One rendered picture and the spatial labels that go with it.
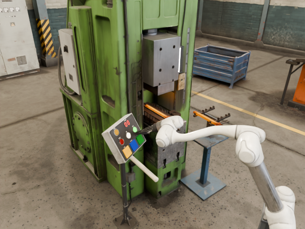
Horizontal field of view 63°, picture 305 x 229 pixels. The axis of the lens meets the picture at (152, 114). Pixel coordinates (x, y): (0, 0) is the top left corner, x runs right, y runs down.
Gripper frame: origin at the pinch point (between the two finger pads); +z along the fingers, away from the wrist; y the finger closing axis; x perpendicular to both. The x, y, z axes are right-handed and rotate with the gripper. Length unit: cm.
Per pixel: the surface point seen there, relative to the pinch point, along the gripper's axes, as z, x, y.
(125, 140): 3.6, 1.7, -15.2
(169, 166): 24, -62, 45
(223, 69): 51, -49, 417
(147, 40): -24, 64, 34
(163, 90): -13.1, 18.9, 41.5
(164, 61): -26, 42, 41
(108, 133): 4.0, 15.1, -27.0
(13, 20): 407, 264, 252
